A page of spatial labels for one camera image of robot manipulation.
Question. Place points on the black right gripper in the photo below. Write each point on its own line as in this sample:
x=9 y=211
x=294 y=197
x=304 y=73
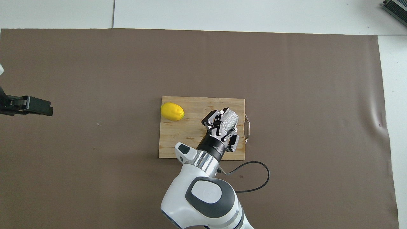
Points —
x=213 y=148

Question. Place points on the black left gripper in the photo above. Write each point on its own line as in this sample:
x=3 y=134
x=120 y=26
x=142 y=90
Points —
x=11 y=104

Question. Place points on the clear textured cup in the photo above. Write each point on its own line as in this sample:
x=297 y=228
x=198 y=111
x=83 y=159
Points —
x=230 y=119

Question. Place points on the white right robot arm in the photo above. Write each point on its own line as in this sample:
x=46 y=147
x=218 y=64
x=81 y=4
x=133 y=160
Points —
x=203 y=197

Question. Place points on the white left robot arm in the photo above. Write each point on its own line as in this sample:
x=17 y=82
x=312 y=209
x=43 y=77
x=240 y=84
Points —
x=1 y=70

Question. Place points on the wooden cutting board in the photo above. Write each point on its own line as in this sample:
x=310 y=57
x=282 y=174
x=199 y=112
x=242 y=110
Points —
x=178 y=140

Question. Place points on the yellow lemon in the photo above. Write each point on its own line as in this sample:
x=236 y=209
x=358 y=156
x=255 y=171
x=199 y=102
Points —
x=172 y=111

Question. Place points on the brown paper table mat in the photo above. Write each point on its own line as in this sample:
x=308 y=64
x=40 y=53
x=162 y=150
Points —
x=222 y=63

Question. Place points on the grey metal device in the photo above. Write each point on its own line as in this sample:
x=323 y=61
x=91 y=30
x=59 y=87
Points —
x=397 y=8

